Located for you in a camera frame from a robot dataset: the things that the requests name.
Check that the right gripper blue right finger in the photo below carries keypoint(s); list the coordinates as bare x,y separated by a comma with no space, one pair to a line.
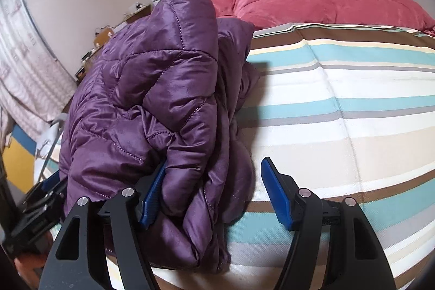
300,211

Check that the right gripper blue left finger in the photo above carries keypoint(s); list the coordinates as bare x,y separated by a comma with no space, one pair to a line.
131,212

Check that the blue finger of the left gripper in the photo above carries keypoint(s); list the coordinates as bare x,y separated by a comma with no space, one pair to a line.
50,183

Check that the purple quilted down jacket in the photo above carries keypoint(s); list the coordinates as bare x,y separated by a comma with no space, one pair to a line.
167,89

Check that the person left hand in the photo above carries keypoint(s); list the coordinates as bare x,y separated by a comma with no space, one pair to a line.
26,265

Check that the white deer print pillow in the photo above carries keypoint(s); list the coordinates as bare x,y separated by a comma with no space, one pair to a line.
45,145

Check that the patterned side curtain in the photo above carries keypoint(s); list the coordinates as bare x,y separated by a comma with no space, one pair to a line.
35,87

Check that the striped bed sheet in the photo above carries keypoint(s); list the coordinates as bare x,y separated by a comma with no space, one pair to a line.
347,111

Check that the wooden desk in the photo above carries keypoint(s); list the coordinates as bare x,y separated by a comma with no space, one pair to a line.
87,61

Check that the wooden chair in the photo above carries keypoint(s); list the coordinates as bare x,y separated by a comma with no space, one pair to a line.
102,36

